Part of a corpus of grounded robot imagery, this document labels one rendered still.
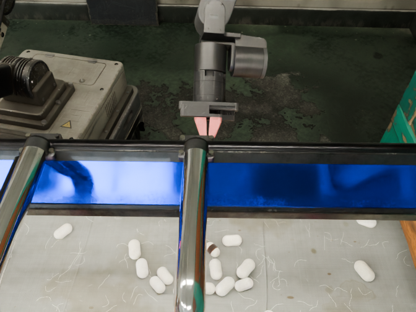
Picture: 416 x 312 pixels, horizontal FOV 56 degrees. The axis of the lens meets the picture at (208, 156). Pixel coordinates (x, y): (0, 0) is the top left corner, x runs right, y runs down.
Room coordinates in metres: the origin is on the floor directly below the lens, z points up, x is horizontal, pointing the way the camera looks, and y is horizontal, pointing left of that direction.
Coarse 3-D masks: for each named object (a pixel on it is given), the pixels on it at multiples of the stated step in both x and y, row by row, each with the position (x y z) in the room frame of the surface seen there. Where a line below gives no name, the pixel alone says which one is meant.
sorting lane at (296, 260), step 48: (48, 240) 0.35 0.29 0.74; (96, 240) 0.35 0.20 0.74; (144, 240) 0.35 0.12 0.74; (288, 240) 0.35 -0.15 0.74; (336, 240) 0.35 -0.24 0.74; (384, 240) 0.35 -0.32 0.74; (0, 288) 0.26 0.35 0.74; (48, 288) 0.26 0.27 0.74; (96, 288) 0.26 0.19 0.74; (144, 288) 0.26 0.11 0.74; (288, 288) 0.26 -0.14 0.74; (336, 288) 0.26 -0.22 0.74; (384, 288) 0.26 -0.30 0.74
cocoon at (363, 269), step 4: (356, 264) 0.30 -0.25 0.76; (360, 264) 0.29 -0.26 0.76; (364, 264) 0.29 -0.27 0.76; (356, 268) 0.29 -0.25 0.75; (360, 268) 0.29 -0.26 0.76; (364, 268) 0.29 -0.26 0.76; (368, 268) 0.29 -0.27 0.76; (360, 272) 0.28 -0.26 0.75; (364, 272) 0.28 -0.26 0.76; (368, 272) 0.28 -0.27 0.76; (372, 272) 0.28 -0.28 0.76; (360, 276) 0.28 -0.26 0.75; (364, 276) 0.27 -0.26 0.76; (368, 276) 0.27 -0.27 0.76; (372, 276) 0.27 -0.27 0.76; (368, 280) 0.27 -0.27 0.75
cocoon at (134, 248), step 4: (132, 240) 0.34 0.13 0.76; (136, 240) 0.34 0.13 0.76; (128, 244) 0.34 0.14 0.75; (132, 244) 0.33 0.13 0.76; (136, 244) 0.33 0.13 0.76; (132, 248) 0.32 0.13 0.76; (136, 248) 0.32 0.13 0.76; (140, 248) 0.33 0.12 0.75; (132, 252) 0.32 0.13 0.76; (136, 252) 0.32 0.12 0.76; (140, 252) 0.32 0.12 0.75; (132, 256) 0.31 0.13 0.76; (136, 256) 0.31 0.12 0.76
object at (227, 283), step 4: (224, 280) 0.27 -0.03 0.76; (228, 280) 0.27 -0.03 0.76; (232, 280) 0.27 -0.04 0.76; (220, 284) 0.26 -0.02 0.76; (224, 284) 0.26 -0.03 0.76; (228, 284) 0.26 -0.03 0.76; (232, 284) 0.26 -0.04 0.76; (216, 288) 0.25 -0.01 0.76; (220, 288) 0.25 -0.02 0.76; (224, 288) 0.25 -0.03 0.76; (228, 288) 0.25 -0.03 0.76; (216, 292) 0.25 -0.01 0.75; (220, 292) 0.25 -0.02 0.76; (224, 292) 0.25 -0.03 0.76
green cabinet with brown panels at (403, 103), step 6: (414, 72) 0.61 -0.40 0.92; (414, 78) 0.60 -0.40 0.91; (414, 84) 0.59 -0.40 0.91; (408, 90) 0.60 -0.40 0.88; (414, 90) 0.58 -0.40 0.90; (402, 96) 0.61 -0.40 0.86; (408, 96) 0.59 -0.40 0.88; (414, 96) 0.58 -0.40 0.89; (402, 102) 0.60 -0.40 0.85; (408, 102) 0.58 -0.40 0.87; (414, 102) 0.57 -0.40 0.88; (402, 108) 0.59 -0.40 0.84; (408, 108) 0.58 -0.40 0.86; (414, 108) 0.56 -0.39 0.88; (408, 114) 0.57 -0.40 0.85; (414, 114) 0.55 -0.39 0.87; (408, 120) 0.56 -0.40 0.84; (414, 120) 0.54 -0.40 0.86; (414, 126) 0.53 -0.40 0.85; (414, 132) 0.52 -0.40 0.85
